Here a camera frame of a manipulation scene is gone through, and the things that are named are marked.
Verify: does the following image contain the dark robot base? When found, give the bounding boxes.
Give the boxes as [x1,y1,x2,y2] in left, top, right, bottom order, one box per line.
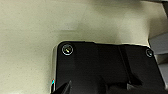
[51,40,166,94]

